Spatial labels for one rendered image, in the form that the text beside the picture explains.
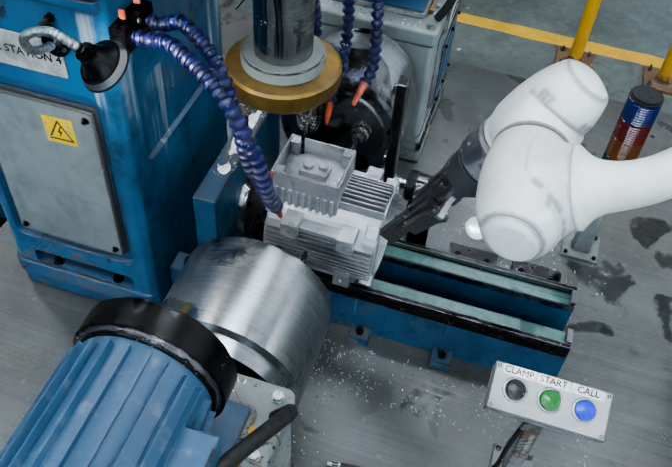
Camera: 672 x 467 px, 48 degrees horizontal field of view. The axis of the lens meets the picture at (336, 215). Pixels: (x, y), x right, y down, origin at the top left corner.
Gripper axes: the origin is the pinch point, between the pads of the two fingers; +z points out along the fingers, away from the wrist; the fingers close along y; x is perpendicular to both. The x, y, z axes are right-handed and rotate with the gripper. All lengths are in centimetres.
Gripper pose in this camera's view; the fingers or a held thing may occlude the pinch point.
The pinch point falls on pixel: (399, 226)
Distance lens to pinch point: 125.7
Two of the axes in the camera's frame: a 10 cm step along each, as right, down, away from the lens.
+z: -5.3, 4.6, 7.1
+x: 8.0, 5.6, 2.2
